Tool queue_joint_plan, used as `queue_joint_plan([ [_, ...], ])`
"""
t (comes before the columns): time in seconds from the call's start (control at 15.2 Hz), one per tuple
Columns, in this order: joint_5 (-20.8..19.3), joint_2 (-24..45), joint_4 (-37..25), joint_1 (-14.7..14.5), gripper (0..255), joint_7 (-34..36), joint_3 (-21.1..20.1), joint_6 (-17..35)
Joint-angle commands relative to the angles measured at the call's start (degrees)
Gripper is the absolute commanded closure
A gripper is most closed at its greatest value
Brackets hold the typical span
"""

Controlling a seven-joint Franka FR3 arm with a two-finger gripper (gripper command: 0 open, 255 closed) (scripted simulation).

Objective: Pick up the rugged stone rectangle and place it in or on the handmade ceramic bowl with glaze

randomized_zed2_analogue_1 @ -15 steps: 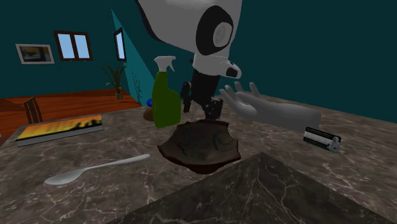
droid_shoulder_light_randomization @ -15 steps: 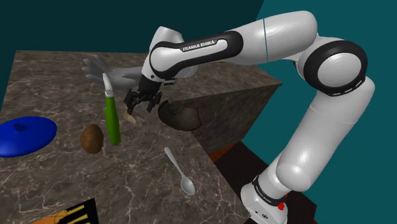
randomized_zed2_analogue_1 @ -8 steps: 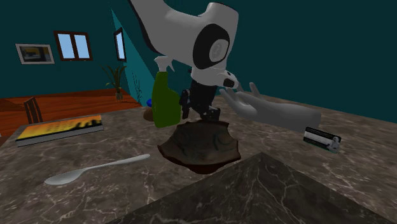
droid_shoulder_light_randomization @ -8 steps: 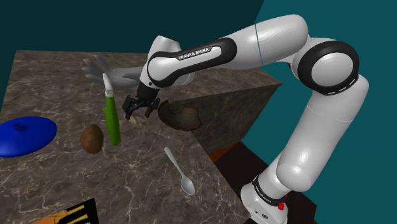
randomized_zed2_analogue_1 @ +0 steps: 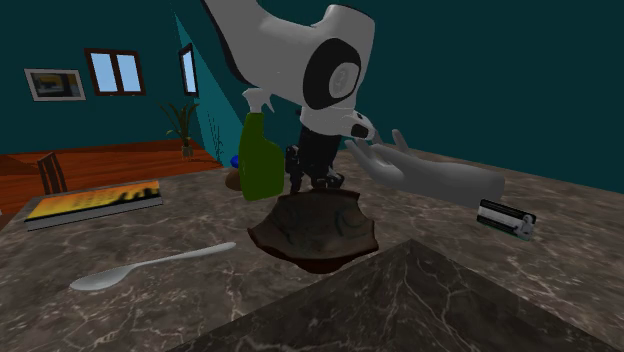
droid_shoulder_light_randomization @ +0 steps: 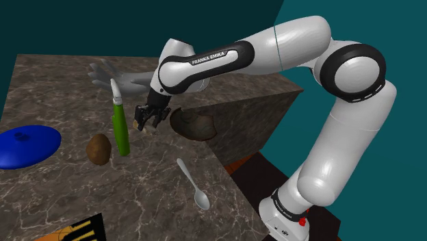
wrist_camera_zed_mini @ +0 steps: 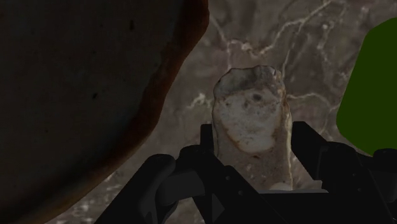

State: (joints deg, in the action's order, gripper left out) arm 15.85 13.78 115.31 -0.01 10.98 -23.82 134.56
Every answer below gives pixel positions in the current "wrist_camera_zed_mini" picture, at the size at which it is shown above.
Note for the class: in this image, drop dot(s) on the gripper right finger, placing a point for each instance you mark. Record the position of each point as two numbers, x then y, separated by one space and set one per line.
341 167

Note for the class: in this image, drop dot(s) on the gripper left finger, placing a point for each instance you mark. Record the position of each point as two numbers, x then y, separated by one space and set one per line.
198 173

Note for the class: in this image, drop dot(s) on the pale bread slice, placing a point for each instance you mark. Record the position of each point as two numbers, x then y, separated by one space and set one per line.
252 124

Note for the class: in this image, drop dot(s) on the dark green rounded object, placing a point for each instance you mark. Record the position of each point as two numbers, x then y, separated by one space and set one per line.
373 90

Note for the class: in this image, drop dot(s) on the large dark brown bread loaf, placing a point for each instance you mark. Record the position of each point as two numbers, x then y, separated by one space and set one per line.
80 102

